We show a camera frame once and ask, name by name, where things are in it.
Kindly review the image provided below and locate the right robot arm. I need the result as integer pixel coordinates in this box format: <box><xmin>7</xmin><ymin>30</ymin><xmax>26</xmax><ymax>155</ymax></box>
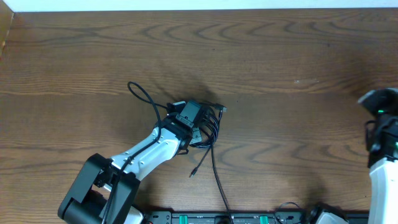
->
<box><xmin>358</xmin><ymin>88</ymin><xmax>397</xmax><ymax>224</ymax></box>

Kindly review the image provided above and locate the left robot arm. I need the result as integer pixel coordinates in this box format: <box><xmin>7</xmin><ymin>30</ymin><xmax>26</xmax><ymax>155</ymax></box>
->
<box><xmin>57</xmin><ymin>119</ymin><xmax>199</xmax><ymax>223</ymax></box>

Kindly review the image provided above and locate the left camera black cable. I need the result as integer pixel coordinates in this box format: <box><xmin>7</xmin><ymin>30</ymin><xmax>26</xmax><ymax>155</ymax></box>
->
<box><xmin>101</xmin><ymin>81</ymin><xmax>170</xmax><ymax>224</ymax></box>

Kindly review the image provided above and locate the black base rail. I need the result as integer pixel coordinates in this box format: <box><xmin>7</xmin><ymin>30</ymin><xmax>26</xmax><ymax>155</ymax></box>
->
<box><xmin>142</xmin><ymin>210</ymin><xmax>305</xmax><ymax>224</ymax></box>

